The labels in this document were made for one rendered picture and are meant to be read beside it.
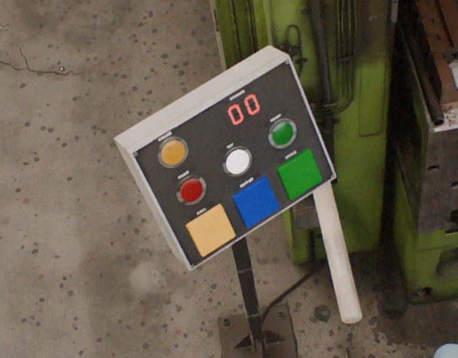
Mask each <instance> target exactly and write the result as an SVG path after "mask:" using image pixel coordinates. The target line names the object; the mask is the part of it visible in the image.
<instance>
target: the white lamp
mask: <svg viewBox="0 0 458 358"><path fill-rule="evenodd" d="M248 161H249V159H248V154H247V153H246V152H244V151H241V150H238V151H234V152H232V153H231V154H230V156H229V158H228V161H227V167H228V169H229V171H231V172H233V173H239V172H242V171H243V170H244V169H246V168H247V166H248Z"/></svg>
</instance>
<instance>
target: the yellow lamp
mask: <svg viewBox="0 0 458 358"><path fill-rule="evenodd" d="M184 152H185V151H184V146H183V144H182V143H181V142H179V141H171V142H168V143H166V145H165V146H164V147H163V150H162V153H161V156H162V159H163V161H164V162H165V163H168V165H175V164H176V163H179V162H180V161H181V160H182V159H183V156H184Z"/></svg>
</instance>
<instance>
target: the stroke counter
mask: <svg viewBox="0 0 458 358"><path fill-rule="evenodd" d="M251 97H252V98H253V100H254V102H253V103H252V104H249V106H248V102H247V100H248V99H250V98H251ZM256 101H257V100H256V98H255V97H254V95H253V96H252V95H251V96H249V97H247V98H246V100H244V102H245V104H246V106H247V107H249V108H248V111H249V113H250V114H251V113H252V114H253V113H256V112H257V111H259V109H260V108H259V106H258V103H256ZM253 104H256V105H257V110H255V111H253V112H251V110H250V107H252V106H253ZM235 107H237V110H238V111H239V112H240V109H239V106H238V105H237V106H235V105H234V106H232V107H231V108H229V111H228V112H229V114H230V117H232V118H231V119H232V121H233V123H237V124H238V123H239V122H241V121H242V119H243V117H242V113H241V112H240V113H239V112H238V113H235V114H234V115H233V116H232V113H231V111H230V110H232V109H233V108H235ZM238 114H239V115H240V117H241V119H240V120H239V121H238V122H235V121H234V119H233V118H234V116H238Z"/></svg>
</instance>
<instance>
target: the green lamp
mask: <svg viewBox="0 0 458 358"><path fill-rule="evenodd" d="M292 135H293V129H292V126H291V125H290V123H288V122H281V123H279V124H278V125H277V126H276V127H275V128H274V129H273V131H272V140H273V141H274V142H275V143H277V144H278V145H283V144H287V143H288V142H289V141H290V140H291V138H292Z"/></svg>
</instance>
